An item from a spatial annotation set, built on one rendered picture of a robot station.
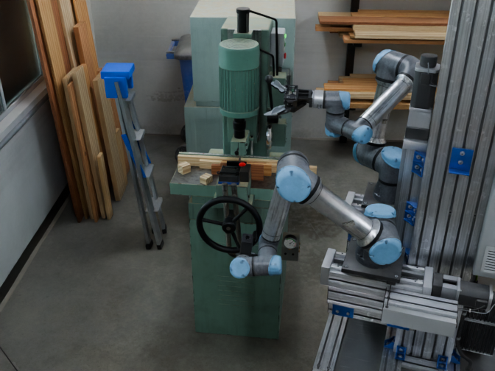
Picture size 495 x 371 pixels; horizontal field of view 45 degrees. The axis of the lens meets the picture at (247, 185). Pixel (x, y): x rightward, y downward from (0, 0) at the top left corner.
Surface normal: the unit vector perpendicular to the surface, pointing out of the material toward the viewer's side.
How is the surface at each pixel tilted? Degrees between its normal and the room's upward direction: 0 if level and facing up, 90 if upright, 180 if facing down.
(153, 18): 90
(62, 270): 0
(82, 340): 0
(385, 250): 95
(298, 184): 85
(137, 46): 90
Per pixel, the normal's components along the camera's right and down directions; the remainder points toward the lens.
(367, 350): 0.00, -0.87
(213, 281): -0.12, 0.49
